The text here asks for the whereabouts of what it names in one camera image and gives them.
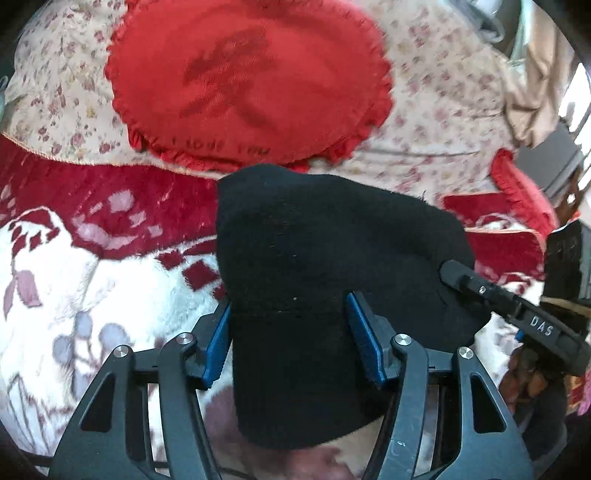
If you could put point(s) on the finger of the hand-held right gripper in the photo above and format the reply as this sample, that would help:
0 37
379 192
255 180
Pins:
466 281

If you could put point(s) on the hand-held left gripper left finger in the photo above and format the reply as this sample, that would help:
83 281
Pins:
217 350

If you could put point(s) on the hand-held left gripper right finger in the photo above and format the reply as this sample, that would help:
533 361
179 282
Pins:
364 346

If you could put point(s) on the black pants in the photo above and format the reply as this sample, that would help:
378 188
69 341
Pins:
323 240

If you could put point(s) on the person's right hand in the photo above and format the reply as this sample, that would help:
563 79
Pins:
526 378

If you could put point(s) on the small red ruffled cushion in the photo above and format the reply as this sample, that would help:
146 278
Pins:
521 194

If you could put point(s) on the grey furniture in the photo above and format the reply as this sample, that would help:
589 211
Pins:
549 157

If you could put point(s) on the red and white blanket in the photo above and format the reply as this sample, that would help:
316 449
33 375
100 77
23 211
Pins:
69 286

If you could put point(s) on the floral quilt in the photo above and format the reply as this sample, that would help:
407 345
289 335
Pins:
438 92

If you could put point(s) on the beige curtain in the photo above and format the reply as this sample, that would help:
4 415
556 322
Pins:
535 92

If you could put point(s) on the red round cushion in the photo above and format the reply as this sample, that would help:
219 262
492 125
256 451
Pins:
249 83

